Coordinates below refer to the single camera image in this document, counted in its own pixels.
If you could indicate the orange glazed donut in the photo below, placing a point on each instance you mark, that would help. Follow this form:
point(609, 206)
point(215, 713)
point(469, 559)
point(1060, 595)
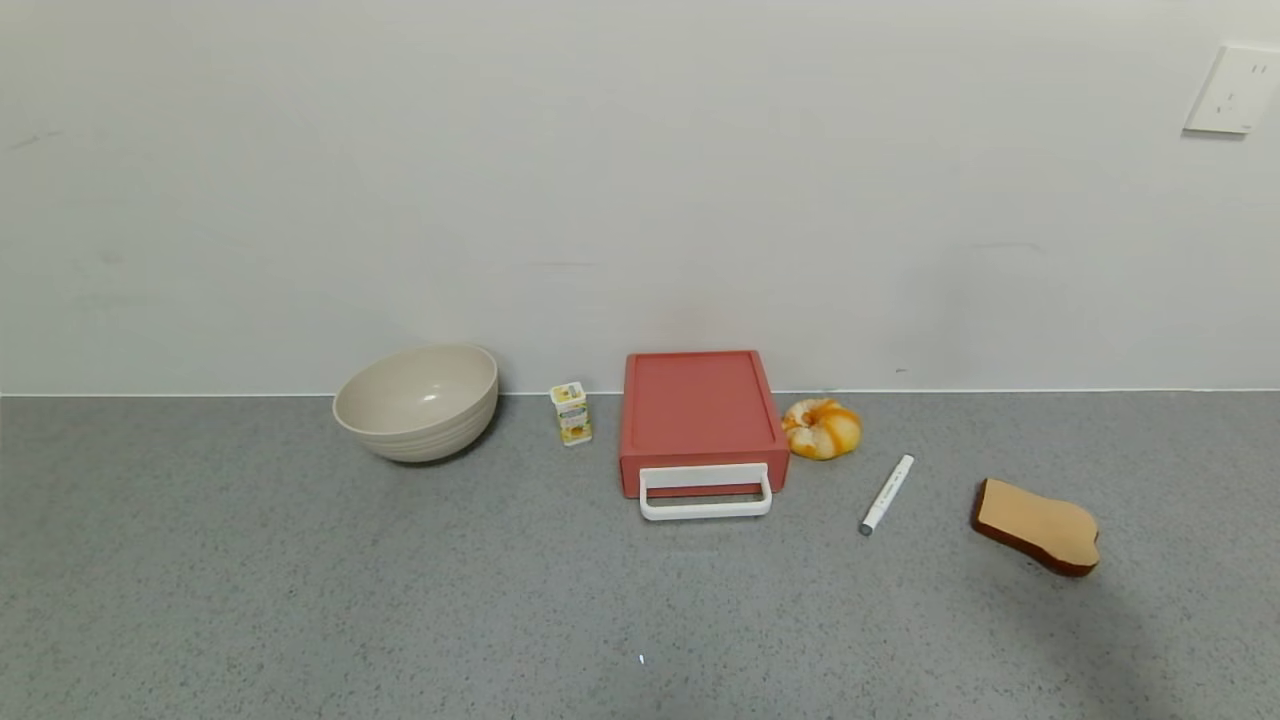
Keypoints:
point(825, 432)

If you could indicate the beige ribbed bowl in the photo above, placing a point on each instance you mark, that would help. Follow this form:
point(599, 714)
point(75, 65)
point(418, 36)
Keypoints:
point(415, 405)

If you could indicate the brown toast slice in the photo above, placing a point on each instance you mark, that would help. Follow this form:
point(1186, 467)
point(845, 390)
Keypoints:
point(1035, 520)

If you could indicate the small yellow juice carton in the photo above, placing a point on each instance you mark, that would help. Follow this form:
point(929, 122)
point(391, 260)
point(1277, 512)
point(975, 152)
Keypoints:
point(572, 415)

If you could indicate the white marker pen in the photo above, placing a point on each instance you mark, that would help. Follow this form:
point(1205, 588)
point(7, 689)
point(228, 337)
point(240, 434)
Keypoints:
point(887, 495)

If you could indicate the white wall outlet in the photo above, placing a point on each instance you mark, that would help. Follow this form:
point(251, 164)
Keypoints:
point(1232, 90)

